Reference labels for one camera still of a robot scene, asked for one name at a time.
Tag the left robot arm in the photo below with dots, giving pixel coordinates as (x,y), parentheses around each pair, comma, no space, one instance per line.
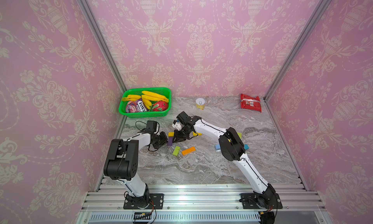
(121,164)

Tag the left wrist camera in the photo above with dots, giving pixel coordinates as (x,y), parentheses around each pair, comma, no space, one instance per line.
(152,127)

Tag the yellow banana bunch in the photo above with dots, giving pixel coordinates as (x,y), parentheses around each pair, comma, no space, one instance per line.
(149,99)

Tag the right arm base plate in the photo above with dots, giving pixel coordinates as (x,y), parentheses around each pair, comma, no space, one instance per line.
(247,201)

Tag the red snack bag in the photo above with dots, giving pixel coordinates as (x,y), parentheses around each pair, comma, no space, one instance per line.
(251,103)

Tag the yellow paper cup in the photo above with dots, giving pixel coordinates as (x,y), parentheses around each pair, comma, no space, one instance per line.
(200,103)

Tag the purple block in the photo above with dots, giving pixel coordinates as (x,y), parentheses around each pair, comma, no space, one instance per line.
(170,141)

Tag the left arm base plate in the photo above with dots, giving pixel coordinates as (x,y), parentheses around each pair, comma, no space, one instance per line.
(153,200)

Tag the aluminium rail frame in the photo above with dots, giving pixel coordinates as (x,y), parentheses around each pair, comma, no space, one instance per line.
(202,204)

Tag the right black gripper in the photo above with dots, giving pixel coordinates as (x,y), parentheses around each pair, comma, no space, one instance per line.
(174,140)

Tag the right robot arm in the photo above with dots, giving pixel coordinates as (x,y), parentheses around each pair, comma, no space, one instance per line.
(232,149)

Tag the green plastic basket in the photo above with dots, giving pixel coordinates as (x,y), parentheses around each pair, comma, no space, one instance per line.
(139,91)

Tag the purple snack packet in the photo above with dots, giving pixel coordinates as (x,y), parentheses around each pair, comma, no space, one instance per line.
(136,106)

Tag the red dragon fruit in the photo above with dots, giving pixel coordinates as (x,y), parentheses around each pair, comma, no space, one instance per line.
(160,106)

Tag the orange block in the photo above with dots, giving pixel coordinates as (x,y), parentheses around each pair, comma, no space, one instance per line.
(188,151)

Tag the lime green block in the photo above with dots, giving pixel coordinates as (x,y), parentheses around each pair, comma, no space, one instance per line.
(176,151)

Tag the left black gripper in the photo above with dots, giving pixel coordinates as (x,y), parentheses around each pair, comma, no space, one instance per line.
(164,140)

